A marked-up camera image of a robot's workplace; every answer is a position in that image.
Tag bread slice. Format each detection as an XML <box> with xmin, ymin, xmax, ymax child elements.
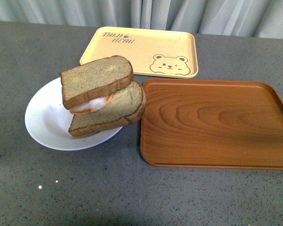
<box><xmin>60</xmin><ymin>56</ymin><xmax>133</xmax><ymax>110</ymax></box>
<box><xmin>68</xmin><ymin>81</ymin><xmax>146</xmax><ymax>137</ymax></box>

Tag white round plate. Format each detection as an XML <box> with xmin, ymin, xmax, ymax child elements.
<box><xmin>25</xmin><ymin>78</ymin><xmax>121</xmax><ymax>151</ymax></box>

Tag brown wooden tray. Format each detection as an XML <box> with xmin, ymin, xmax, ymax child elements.
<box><xmin>140</xmin><ymin>79</ymin><xmax>283</xmax><ymax>170</ymax></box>

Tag fried egg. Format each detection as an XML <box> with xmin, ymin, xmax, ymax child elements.
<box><xmin>69</xmin><ymin>94</ymin><xmax>113</xmax><ymax>115</ymax></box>

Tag yellow bear tray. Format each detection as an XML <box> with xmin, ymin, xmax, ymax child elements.
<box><xmin>80</xmin><ymin>26</ymin><xmax>198</xmax><ymax>79</ymax></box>

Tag grey curtain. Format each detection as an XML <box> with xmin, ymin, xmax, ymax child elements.
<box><xmin>0</xmin><ymin>0</ymin><xmax>283</xmax><ymax>39</ymax></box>

